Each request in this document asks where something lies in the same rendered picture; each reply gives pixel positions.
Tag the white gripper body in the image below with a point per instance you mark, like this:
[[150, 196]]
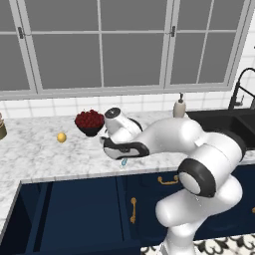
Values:
[[103, 139]]

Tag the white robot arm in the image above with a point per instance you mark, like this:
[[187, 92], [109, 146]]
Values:
[[186, 139]]

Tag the navy drawer front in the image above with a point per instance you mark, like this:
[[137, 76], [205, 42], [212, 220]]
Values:
[[146, 181]]

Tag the black bowl of red fruit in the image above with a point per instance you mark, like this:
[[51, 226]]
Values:
[[89, 121]]

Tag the small pale blue object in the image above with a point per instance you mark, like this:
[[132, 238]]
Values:
[[124, 162]]

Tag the yellow lemon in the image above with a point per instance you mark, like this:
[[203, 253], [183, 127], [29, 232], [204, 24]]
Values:
[[61, 137]]

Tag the wide navy cupboard door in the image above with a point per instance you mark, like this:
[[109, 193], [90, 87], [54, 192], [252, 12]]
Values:
[[79, 215]]

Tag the white soap dispenser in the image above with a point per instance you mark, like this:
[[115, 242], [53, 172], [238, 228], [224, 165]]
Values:
[[179, 109]]

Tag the narrow navy cupboard door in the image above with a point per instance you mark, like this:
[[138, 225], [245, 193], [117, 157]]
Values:
[[146, 212]]

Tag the grey framed window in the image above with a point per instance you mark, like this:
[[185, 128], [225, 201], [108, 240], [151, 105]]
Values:
[[129, 50]]

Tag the brown jar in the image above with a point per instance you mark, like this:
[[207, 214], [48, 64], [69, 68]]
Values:
[[2, 127]]

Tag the black sink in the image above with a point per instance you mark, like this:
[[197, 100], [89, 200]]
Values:
[[229, 121]]

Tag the dark window latch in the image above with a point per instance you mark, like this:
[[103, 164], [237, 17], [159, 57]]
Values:
[[21, 33], [172, 31]]

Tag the black sink tap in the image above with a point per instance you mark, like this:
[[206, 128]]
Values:
[[236, 87]]

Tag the navy cupboard under sink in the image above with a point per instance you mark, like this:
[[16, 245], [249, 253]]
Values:
[[232, 212]]

